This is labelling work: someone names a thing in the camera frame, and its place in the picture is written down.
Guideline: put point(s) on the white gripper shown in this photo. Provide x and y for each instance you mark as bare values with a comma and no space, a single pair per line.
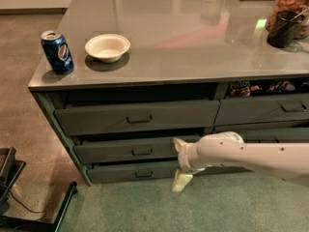
183,158

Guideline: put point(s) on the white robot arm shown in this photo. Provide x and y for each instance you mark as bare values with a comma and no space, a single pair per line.
285,161

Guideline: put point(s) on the snack bags in drawer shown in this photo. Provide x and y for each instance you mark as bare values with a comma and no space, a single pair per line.
247,88

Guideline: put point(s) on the green carpet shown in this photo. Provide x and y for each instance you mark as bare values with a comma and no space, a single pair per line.
243,202

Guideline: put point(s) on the white ceramic bowl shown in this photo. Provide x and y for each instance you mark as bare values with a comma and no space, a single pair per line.
108,48

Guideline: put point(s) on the blue Pepsi soda can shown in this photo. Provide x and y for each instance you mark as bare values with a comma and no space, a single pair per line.
57,51

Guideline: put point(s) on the black mesh cup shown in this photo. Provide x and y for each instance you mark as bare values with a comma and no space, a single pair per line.
286,25

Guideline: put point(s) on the glass jar of snacks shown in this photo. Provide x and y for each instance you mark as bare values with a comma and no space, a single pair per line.
291,5

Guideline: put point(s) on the grey drawer cabinet frame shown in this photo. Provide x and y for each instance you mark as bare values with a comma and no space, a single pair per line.
180,50

